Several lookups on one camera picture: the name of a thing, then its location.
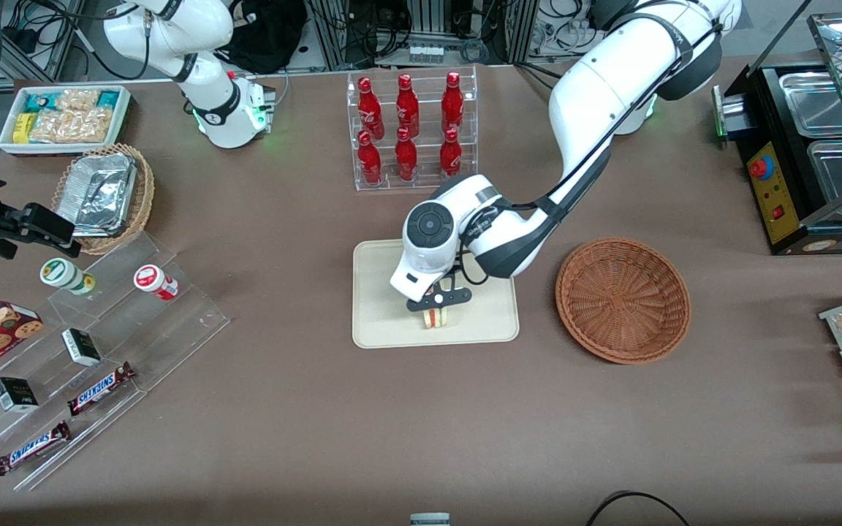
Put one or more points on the triangular sandwich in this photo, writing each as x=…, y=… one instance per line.
x=433, y=320

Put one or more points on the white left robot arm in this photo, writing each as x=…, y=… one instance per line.
x=596, y=95

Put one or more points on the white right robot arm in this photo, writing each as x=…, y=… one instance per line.
x=209, y=117

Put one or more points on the beige plastic tray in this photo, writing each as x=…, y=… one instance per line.
x=377, y=307

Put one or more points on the aluminium foil tray stack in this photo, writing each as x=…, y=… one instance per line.
x=96, y=193

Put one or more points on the light wicker basket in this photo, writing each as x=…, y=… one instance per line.
x=145, y=193

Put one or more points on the brown wicker basket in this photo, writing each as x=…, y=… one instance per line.
x=622, y=299

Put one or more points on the green lid white bottle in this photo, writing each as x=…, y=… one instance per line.
x=63, y=275

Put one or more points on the white plastic snack bin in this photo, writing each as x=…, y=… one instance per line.
x=8, y=146

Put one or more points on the yellow snack packet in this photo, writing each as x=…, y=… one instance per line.
x=23, y=128

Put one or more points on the clear rice cracker bag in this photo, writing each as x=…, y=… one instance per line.
x=70, y=126
x=77, y=99

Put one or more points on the teal snack packet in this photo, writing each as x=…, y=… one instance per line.
x=108, y=99
x=39, y=102

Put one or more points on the small black box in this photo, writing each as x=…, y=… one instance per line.
x=81, y=347
x=15, y=394

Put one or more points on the red lid white bottle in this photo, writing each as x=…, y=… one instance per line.
x=154, y=281

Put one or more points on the red cola bottle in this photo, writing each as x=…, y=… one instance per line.
x=370, y=162
x=407, y=108
x=406, y=159
x=450, y=159
x=370, y=109
x=452, y=106

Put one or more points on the clear acrylic stepped display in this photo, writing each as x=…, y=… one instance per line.
x=172, y=329

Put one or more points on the Snickers chocolate bar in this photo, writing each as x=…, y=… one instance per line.
x=30, y=448
x=99, y=389

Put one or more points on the clear acrylic bottle rack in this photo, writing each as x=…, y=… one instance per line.
x=472, y=109

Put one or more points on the small grey device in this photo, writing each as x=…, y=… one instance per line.
x=430, y=519

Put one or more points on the white power strip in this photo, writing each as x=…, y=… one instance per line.
x=425, y=53

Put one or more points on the black bag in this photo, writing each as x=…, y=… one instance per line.
x=267, y=36

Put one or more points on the black food warmer cabinet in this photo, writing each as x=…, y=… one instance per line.
x=775, y=197

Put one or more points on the aluminium frame rack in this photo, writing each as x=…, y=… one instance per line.
x=516, y=29

